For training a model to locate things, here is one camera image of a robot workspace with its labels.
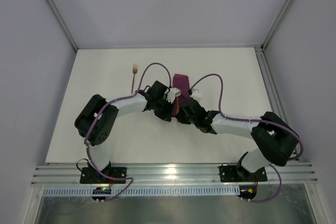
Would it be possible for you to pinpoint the purple cloth napkin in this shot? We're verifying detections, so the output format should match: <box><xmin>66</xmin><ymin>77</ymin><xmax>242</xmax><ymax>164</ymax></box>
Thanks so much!
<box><xmin>172</xmin><ymin>74</ymin><xmax>190</xmax><ymax>118</ymax></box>

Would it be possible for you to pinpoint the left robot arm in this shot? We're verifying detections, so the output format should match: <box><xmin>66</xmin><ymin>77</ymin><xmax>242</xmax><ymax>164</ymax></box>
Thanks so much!
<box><xmin>75</xmin><ymin>81</ymin><xmax>181</xmax><ymax>175</ymax></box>

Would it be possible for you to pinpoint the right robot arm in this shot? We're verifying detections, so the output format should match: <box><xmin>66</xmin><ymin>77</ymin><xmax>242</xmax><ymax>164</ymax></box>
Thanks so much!
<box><xmin>176</xmin><ymin>98</ymin><xmax>302</xmax><ymax>182</ymax></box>

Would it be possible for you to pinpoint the right controller board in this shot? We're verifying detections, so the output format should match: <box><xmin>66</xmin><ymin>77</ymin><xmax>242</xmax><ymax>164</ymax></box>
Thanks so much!
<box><xmin>238</xmin><ymin>185</ymin><xmax>257</xmax><ymax>201</ymax></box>

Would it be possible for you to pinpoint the controller board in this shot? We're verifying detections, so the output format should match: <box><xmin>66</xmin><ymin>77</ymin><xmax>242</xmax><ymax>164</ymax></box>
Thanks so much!
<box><xmin>91</xmin><ymin>186</ymin><xmax>111</xmax><ymax>201</ymax></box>
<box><xmin>238</xmin><ymin>185</ymin><xmax>257</xmax><ymax>201</ymax></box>

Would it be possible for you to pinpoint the left controller board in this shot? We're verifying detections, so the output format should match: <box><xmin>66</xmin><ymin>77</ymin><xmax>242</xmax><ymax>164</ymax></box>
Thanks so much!
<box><xmin>91</xmin><ymin>186</ymin><xmax>111</xmax><ymax>201</ymax></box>

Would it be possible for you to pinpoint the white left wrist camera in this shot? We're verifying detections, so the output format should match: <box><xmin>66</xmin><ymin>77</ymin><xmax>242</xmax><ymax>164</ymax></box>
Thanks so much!
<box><xmin>166</xmin><ymin>88</ymin><xmax>181</xmax><ymax>104</ymax></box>

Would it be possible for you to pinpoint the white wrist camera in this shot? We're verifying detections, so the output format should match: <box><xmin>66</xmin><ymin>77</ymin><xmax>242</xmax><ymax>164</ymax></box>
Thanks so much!
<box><xmin>166</xmin><ymin>88</ymin><xmax>181</xmax><ymax>104</ymax></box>
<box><xmin>190</xmin><ymin>89</ymin><xmax>203</xmax><ymax>102</ymax></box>

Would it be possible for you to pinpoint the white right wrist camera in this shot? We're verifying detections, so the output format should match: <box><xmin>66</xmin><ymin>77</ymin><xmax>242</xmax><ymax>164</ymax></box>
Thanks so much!
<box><xmin>190</xmin><ymin>89</ymin><xmax>203</xmax><ymax>102</ymax></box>

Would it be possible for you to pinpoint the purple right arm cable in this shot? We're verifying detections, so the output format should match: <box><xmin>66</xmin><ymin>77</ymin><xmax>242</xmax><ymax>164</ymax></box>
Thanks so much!
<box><xmin>189</xmin><ymin>73</ymin><xmax>305</xmax><ymax>204</ymax></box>

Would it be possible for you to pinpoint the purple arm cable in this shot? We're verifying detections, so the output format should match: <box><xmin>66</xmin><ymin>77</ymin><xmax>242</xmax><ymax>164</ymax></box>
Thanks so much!
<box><xmin>189</xmin><ymin>73</ymin><xmax>305</xmax><ymax>204</ymax></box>
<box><xmin>76</xmin><ymin>62</ymin><xmax>173</xmax><ymax>204</ymax></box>

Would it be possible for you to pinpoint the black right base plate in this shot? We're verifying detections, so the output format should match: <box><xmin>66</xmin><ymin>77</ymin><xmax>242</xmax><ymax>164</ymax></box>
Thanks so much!
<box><xmin>218</xmin><ymin>164</ymin><xmax>268</xmax><ymax>183</ymax></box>

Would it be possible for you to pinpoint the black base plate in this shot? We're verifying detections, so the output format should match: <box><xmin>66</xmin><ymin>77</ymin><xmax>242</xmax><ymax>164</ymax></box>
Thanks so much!
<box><xmin>80</xmin><ymin>166</ymin><xmax>127</xmax><ymax>184</ymax></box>
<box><xmin>218</xmin><ymin>164</ymin><xmax>268</xmax><ymax>183</ymax></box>

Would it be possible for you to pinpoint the slotted grey cable duct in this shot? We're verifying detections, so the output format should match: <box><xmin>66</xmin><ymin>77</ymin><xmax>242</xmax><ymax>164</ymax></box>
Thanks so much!
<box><xmin>43</xmin><ymin>185</ymin><xmax>239</xmax><ymax>197</ymax></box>

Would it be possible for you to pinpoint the aluminium right side rail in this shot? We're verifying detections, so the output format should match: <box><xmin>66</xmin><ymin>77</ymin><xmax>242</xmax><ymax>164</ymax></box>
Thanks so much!
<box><xmin>251</xmin><ymin>48</ymin><xmax>302</xmax><ymax>166</ymax></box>

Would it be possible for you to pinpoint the aluminium rail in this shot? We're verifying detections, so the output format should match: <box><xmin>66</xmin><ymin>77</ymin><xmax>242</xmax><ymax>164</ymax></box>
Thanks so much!
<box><xmin>251</xmin><ymin>48</ymin><xmax>302</xmax><ymax>166</ymax></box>
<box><xmin>31</xmin><ymin>162</ymin><xmax>318</xmax><ymax>186</ymax></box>

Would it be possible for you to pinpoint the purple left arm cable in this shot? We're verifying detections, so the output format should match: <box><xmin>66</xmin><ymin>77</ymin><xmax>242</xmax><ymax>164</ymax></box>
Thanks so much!
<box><xmin>76</xmin><ymin>62</ymin><xmax>173</xmax><ymax>204</ymax></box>

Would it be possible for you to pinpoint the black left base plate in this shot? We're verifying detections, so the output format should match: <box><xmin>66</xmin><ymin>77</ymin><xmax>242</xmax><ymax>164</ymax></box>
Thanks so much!
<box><xmin>80</xmin><ymin>166</ymin><xmax>127</xmax><ymax>184</ymax></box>

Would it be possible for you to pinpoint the aluminium front rail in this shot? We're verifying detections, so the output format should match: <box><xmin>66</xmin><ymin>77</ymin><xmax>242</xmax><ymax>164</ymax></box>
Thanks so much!
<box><xmin>31</xmin><ymin>162</ymin><xmax>318</xmax><ymax>186</ymax></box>

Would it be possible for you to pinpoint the right corner frame post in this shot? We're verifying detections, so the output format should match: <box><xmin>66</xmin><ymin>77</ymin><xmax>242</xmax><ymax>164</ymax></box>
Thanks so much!
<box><xmin>261</xmin><ymin>0</ymin><xmax>296</xmax><ymax>51</ymax></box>

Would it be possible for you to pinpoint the corner frame post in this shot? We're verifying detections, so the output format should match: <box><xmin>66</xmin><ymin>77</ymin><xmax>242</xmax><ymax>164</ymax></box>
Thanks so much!
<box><xmin>45</xmin><ymin>0</ymin><xmax>79</xmax><ymax>52</ymax></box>
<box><xmin>261</xmin><ymin>0</ymin><xmax>296</xmax><ymax>51</ymax></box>

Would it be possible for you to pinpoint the left corner frame post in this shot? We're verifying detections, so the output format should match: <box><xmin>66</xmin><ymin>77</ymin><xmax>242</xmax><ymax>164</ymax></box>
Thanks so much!
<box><xmin>45</xmin><ymin>0</ymin><xmax>79</xmax><ymax>52</ymax></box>

